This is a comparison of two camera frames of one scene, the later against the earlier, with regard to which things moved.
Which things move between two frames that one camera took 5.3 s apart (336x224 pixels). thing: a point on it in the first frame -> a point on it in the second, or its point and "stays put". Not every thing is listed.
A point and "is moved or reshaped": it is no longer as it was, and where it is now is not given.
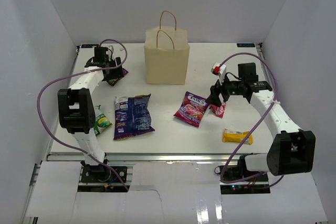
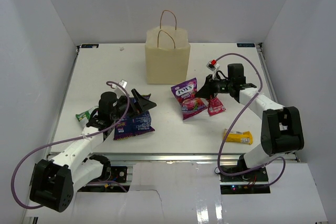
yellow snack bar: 235,137 stays put
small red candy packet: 219,110 is moved or reshaped
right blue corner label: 245,45 stays put
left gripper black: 117,72 -> 144,104
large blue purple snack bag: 132,116 stays put
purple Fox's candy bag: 192,109 is moved or reshaped
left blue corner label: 88,45 stays put
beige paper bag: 166,54 stays put
